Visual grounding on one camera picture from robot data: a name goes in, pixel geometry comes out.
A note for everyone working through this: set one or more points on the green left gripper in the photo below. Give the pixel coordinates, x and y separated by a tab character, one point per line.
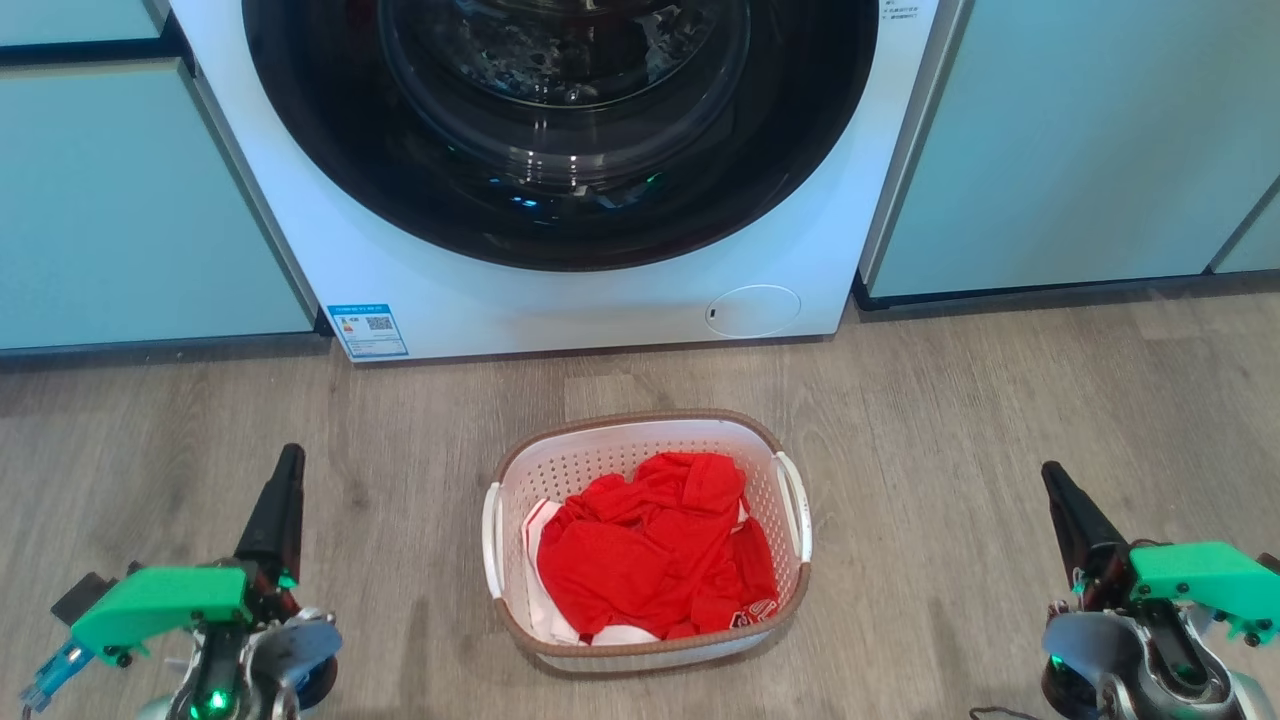
160	600

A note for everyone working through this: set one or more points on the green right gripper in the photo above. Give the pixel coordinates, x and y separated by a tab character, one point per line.
1200	580

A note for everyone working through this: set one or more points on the white laundry basket brown rim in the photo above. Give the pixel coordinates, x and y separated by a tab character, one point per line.
600	460

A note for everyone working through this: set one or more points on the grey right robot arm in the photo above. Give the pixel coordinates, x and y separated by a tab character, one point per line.
1100	650

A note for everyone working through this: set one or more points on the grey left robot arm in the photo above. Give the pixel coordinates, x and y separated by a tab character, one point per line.
290	650

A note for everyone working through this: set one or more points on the blue energy label sticker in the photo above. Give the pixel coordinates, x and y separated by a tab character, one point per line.
368	332

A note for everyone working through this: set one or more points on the white front-load washing machine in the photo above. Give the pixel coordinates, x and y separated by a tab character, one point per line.
300	250

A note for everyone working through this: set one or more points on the red garment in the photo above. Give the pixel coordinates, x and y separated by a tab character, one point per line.
650	560

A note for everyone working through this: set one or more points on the pale green cabinet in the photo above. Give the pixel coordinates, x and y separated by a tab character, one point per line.
1050	150
120	200

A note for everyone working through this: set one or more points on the round black washer door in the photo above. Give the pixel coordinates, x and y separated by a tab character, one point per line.
330	150

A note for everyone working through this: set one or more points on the round white filter cover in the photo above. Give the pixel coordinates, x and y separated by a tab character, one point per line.
752	311

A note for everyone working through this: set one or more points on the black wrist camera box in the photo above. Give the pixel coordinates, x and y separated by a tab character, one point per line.
85	598

